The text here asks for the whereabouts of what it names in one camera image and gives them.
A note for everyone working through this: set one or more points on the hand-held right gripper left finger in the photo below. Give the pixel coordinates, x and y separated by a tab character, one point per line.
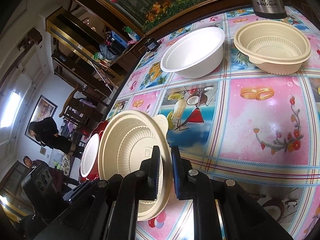
157	170

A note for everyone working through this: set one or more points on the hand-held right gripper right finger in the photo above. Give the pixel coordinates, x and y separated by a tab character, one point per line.
176	172

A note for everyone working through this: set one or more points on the beige ribbed plastic bowl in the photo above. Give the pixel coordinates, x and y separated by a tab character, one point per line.
272	47
125	142

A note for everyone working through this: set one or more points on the small white bowl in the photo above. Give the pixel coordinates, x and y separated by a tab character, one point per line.
87	155

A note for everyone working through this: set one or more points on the large red scalloped glass plate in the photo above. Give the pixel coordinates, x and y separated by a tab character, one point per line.
98	128

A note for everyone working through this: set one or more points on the large white bowl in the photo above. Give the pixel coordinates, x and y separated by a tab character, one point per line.
190	52

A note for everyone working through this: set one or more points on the floral printed cloth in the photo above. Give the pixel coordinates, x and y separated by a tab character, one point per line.
63	163

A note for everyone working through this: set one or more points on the glass door wooden cabinet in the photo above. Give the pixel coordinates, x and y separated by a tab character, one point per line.
10	192

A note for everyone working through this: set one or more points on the bright window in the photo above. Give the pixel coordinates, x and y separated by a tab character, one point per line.
11	110

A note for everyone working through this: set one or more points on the dark wooden chair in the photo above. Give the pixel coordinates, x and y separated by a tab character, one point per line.
77	110

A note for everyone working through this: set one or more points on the printed fruit tablecloth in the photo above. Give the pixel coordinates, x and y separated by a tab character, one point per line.
250	130

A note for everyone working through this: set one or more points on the metal rod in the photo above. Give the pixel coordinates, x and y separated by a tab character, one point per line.
100	72

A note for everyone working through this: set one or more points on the brown wooden sideboard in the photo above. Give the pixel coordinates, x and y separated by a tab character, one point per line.
130	55

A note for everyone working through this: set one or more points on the black power adapter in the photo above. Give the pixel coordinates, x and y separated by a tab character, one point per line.
152	44

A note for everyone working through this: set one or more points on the grey blue bag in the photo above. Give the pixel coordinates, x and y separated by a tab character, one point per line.
106	50

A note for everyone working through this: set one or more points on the blue plastic container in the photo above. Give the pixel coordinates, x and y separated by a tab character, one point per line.
120	38

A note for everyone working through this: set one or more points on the green capped bottle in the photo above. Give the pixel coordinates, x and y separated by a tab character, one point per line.
128	30

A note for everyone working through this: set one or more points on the framed wall picture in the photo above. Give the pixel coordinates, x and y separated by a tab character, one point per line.
43	110

